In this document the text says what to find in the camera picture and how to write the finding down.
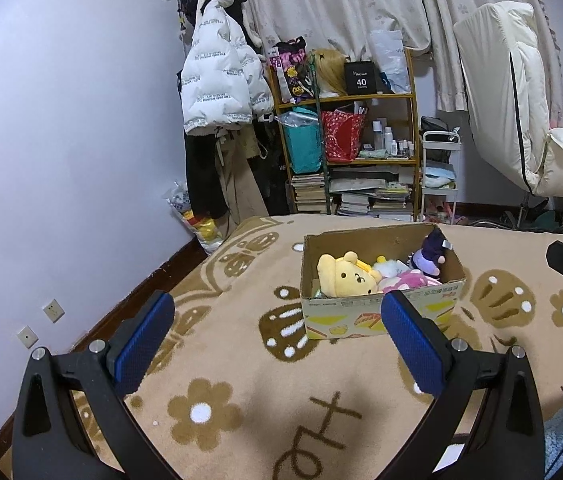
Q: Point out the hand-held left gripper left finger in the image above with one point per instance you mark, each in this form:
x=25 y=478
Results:
x=141 y=346

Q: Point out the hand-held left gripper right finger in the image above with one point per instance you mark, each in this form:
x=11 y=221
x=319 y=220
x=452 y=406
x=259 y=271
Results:
x=414 y=346

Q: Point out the magenta plush toy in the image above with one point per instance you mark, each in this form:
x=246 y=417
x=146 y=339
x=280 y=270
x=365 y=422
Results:
x=406 y=280

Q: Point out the printed cardboard box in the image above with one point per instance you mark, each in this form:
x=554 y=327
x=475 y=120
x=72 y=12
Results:
x=341 y=315

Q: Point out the white plush toy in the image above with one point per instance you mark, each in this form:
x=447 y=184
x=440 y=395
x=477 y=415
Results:
x=391 y=267

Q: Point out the purple plush doll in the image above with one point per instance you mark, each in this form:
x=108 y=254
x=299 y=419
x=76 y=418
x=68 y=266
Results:
x=431 y=255

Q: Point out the yellow bear plush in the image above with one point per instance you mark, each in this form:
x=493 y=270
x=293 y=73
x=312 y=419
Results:
x=349 y=275

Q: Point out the beige brown patterned rug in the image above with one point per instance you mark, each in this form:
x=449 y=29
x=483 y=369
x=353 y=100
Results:
x=241 y=390

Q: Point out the clear bag of snacks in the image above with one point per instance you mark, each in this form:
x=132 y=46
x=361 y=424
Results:
x=196 y=220

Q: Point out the wide pile of books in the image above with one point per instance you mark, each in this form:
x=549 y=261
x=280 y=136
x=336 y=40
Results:
x=376 y=197

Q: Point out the white rolling cart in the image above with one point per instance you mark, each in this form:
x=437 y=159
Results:
x=441 y=180

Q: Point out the white padded chair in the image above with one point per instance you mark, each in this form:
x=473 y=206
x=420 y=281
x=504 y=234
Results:
x=506 y=100

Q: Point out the black hanging coat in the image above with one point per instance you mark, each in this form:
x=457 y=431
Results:
x=201 y=175

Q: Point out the short stack of books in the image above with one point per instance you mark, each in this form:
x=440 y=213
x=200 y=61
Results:
x=309 y=194

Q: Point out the beige hanging garment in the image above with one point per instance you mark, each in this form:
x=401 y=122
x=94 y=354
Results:
x=244 y=180

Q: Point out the row of small bottles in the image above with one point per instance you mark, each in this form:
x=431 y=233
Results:
x=391 y=142

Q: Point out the wooden shelf with items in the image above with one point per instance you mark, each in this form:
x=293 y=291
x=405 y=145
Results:
x=414 y=110

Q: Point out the red patterned bag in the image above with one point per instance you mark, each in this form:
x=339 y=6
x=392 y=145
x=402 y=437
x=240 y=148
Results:
x=341 y=137

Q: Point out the teal bag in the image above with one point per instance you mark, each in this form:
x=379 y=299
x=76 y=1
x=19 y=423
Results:
x=304 y=145

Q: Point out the green thin pole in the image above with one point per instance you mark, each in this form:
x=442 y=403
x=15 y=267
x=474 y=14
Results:
x=321 y=135

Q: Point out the clear plastic bag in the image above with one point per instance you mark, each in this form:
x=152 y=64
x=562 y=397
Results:
x=391 y=57

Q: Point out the black paper box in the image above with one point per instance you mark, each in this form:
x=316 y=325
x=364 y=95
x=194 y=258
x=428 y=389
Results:
x=361 y=79

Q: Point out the white puffer jacket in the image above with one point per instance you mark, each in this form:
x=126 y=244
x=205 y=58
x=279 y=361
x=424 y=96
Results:
x=221 y=70

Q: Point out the blonde wig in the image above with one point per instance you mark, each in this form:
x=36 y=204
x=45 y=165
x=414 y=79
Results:
x=331 y=70

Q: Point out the black patterned tote bag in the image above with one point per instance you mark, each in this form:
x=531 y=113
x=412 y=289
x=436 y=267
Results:
x=291 y=72

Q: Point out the cream patterned curtains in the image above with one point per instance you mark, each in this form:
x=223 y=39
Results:
x=361 y=5

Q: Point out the white wall socket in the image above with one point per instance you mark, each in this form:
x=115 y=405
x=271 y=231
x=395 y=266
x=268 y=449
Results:
x=54 y=311
x=27 y=337

